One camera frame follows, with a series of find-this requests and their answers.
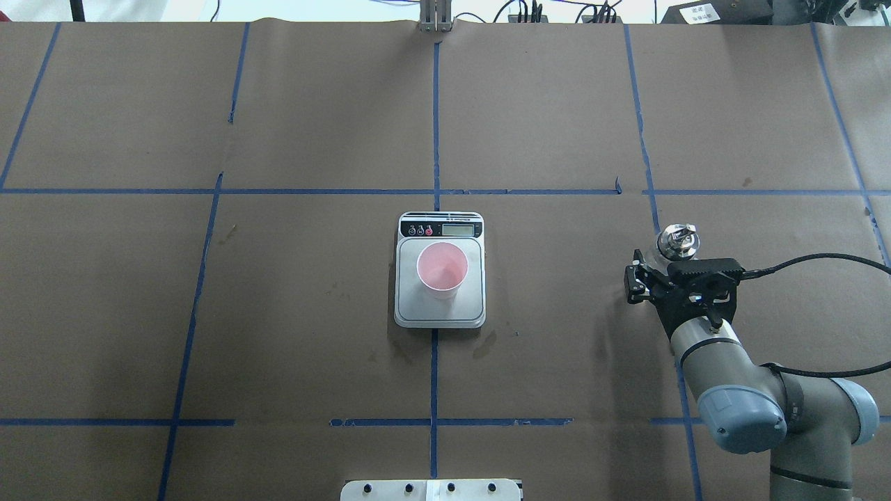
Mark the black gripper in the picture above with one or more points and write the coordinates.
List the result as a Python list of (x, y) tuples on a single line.
[(658, 286)]

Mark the glass sauce bottle metal cap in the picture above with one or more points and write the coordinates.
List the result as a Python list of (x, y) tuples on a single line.
[(676, 242)]

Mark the pink plastic cup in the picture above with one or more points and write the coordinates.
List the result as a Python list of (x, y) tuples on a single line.
[(442, 268)]

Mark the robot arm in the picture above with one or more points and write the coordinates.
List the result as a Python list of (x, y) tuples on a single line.
[(808, 421)]

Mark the digital kitchen scale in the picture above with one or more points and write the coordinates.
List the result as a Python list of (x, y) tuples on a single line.
[(414, 306)]

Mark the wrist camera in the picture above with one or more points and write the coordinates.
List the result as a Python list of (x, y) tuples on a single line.
[(685, 273)]

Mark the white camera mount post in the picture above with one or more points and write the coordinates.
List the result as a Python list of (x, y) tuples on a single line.
[(433, 489)]

